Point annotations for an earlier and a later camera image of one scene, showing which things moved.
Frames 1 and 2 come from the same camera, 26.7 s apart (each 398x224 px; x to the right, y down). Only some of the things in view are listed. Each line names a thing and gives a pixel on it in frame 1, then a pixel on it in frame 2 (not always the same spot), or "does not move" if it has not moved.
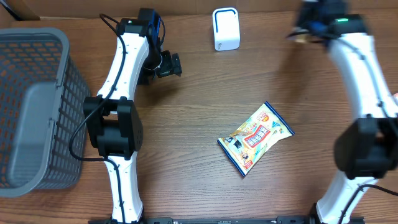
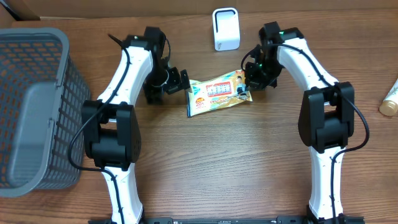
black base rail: x=295 y=220 does not move
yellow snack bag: x=247 y=144 -> x=214 y=93
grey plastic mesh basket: x=44 y=97 does not move
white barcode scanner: x=226 y=31 does not move
